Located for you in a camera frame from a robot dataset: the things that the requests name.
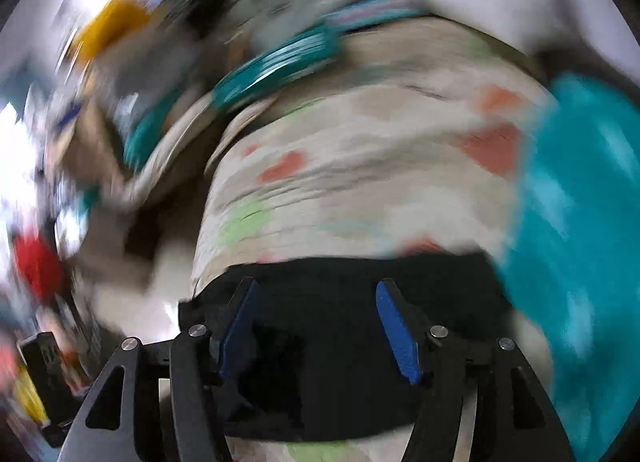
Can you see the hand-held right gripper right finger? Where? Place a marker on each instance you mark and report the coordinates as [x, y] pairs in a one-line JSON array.
[[397, 329]]

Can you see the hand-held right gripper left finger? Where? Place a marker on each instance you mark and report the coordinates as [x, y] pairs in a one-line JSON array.
[[239, 327]]

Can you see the black pants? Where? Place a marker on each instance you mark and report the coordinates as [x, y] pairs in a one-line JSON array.
[[325, 302]]

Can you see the printed cream blanket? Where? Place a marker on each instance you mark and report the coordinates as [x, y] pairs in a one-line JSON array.
[[360, 167]]

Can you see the black box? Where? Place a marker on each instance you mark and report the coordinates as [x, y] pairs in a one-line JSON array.
[[47, 377]]

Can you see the red cloth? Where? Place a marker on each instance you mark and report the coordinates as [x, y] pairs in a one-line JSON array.
[[37, 262]]

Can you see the teal striped cloth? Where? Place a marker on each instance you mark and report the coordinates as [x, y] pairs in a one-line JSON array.
[[280, 67]]

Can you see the yellow cloth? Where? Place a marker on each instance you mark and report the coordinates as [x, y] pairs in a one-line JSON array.
[[110, 27]]

